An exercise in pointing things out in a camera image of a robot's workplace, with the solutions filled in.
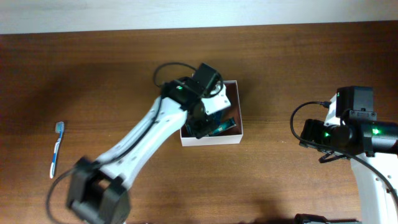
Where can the blue white toothbrush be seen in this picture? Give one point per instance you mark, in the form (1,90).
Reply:
(59,129)

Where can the green white toothpaste tube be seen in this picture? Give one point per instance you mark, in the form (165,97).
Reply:
(230,123)

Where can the teal mouthwash bottle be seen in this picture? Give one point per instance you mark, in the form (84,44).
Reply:
(217,116)

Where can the white cardboard box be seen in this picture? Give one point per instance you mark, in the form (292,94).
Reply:
(232,135)

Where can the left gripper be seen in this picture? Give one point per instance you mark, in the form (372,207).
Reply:
(202,126)

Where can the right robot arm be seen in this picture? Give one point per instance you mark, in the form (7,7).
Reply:
(351,131)

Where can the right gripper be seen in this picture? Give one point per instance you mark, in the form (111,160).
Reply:
(311,129)

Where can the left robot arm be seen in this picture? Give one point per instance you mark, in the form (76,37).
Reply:
(99,190)

